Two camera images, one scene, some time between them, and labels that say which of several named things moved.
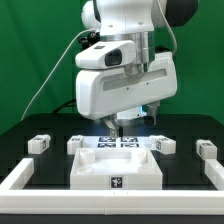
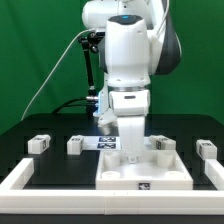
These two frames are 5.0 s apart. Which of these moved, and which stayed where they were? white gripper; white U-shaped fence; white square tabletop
Moved: white square tabletop; white gripper
Stayed: white U-shaped fence
